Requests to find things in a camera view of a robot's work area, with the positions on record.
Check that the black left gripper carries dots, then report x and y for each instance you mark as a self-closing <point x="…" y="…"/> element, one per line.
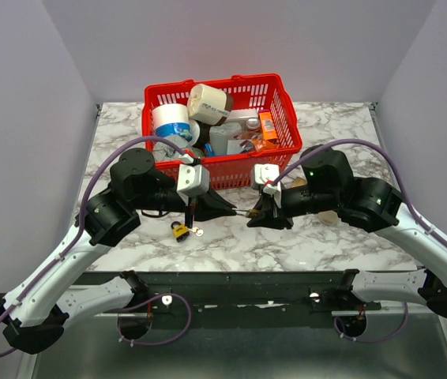
<point x="212" y="206"/>

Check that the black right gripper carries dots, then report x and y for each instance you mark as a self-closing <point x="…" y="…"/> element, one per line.
<point x="266" y="219"/>

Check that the small brass padlock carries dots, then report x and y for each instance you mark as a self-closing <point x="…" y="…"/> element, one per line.
<point x="248" y="213"/>

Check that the small silver keys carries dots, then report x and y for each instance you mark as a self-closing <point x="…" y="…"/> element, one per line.
<point x="197" y="231"/>

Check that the yellow padlock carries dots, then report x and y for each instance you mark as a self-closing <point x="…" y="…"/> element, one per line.
<point x="180" y="231"/>

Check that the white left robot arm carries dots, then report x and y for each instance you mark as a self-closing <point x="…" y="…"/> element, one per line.
<point x="38" y="311"/>

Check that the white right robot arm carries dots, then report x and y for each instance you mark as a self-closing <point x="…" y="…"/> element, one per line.
<point x="370" y="204"/>

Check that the large brass padlock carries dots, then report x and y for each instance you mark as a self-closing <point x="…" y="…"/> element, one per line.
<point x="298" y="182"/>

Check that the blue flat box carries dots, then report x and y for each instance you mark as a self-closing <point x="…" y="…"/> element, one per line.
<point x="208" y="150"/>

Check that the cream soap pump bottle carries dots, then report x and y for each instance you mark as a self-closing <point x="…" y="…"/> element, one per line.
<point x="328" y="218"/>

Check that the grey wrapped roll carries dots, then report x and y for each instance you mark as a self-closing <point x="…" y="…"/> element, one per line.
<point x="163" y="153"/>

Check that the white marbled container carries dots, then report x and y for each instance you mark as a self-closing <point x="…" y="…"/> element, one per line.
<point x="220" y="135"/>

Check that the orange snack packet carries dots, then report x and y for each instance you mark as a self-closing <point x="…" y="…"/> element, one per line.
<point x="255" y="142"/>

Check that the orange box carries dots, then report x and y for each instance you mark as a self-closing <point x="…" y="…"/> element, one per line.
<point x="268" y="128"/>

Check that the jar with metal lid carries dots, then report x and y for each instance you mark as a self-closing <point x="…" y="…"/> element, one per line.
<point x="253" y="124"/>

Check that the white blue paper roll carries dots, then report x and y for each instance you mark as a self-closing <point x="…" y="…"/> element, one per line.
<point x="173" y="119"/>

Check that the beige paper roll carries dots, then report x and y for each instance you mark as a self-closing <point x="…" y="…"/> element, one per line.
<point x="209" y="105"/>

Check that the red plastic shopping basket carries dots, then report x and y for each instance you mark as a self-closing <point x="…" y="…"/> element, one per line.
<point x="263" y="92"/>

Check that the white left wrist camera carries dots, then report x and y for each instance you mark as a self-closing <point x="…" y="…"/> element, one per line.
<point x="193" y="180"/>

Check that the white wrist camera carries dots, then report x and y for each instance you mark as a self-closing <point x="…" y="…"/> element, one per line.
<point x="193" y="180"/>
<point x="262" y="177"/>

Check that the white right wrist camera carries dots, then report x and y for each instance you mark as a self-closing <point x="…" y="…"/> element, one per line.
<point x="262" y="177"/>

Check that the black mounting base rail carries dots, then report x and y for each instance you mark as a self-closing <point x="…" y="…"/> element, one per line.
<point x="250" y="299"/>

